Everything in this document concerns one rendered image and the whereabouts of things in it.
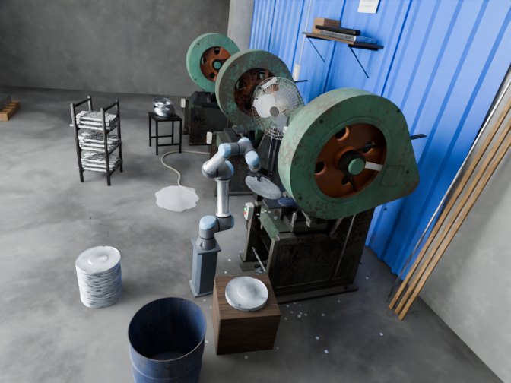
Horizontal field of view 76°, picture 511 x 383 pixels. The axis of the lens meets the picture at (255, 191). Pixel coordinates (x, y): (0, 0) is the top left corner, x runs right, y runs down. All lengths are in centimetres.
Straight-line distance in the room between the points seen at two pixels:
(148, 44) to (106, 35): 88
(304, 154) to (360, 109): 40
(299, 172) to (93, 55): 727
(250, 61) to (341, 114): 179
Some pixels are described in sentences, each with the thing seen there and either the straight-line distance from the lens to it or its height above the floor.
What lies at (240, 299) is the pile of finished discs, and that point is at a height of 38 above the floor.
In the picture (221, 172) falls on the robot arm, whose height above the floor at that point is 103.
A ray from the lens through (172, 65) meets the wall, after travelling 874.
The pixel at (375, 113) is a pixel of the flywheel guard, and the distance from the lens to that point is 204.
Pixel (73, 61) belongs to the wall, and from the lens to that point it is 876.
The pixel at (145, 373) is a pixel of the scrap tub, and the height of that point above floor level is 34.
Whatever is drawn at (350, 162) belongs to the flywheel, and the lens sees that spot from 201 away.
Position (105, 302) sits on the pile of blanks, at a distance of 276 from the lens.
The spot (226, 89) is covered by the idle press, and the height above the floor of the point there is 134.
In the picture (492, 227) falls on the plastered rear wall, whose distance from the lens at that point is 291.
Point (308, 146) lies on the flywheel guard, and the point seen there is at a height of 144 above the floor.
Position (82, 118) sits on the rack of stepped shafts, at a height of 77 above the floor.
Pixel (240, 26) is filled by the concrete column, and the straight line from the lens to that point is 725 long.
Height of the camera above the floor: 203
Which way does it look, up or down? 28 degrees down
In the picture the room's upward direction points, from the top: 9 degrees clockwise
